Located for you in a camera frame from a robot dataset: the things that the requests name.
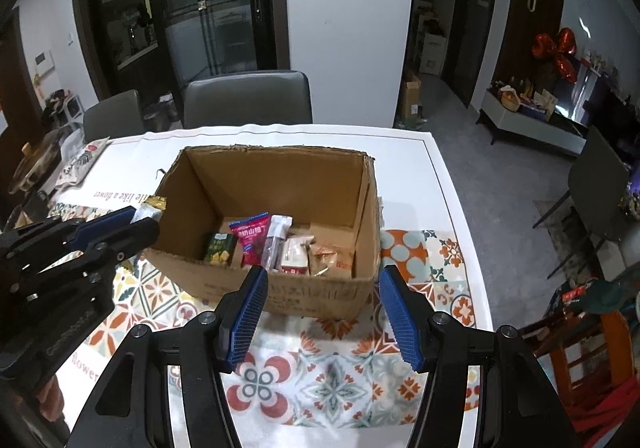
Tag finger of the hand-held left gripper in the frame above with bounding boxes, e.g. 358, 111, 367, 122
0, 206, 137, 275
10, 217, 161, 302

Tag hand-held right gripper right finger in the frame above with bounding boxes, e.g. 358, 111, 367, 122
378, 265, 571, 448

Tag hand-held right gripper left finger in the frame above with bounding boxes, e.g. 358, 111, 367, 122
70, 265, 269, 448

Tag gold white snack packet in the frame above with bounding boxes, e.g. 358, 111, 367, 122
132, 195, 169, 225

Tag green snack packet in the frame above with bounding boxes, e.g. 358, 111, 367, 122
203, 232, 239, 267

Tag white red snack packet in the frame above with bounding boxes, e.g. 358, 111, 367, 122
281, 234, 316, 275

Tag clear white snack packet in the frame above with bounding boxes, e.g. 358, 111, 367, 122
262, 215, 293, 272

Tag brown biscuit packet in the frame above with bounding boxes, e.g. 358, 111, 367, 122
307, 242, 357, 277

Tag person's left hand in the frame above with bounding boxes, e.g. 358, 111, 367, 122
36, 372, 67, 423

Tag white patterned snack bag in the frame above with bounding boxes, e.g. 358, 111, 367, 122
54, 136, 111, 189

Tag patterned tile tablecloth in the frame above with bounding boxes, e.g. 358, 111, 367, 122
49, 130, 482, 429

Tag cooking pot with lid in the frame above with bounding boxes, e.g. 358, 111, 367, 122
9, 128, 64, 195

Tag small grey chair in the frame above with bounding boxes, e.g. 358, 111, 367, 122
82, 89, 146, 142

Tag wide grey chair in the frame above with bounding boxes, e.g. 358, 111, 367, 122
182, 70, 314, 130

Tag orange wooden chair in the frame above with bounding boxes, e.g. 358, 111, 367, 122
519, 307, 640, 410

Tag small brown cardboard box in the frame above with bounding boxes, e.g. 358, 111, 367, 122
397, 72, 424, 122

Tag red cloth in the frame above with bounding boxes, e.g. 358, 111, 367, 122
565, 377, 640, 435

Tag grey tv cabinet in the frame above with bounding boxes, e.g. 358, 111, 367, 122
477, 87, 589, 157

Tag dark grey chair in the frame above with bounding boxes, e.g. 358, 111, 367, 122
531, 125, 632, 280

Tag glass sliding door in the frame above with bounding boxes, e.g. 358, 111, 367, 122
149, 0, 292, 85

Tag white cardboard box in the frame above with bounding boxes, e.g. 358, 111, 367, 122
418, 32, 449, 76

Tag television screen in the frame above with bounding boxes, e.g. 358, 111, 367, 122
551, 54, 617, 125

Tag red foil balloons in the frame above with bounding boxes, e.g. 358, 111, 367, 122
531, 27, 579, 80

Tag dark wooden door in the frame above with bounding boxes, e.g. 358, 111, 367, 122
441, 0, 502, 110

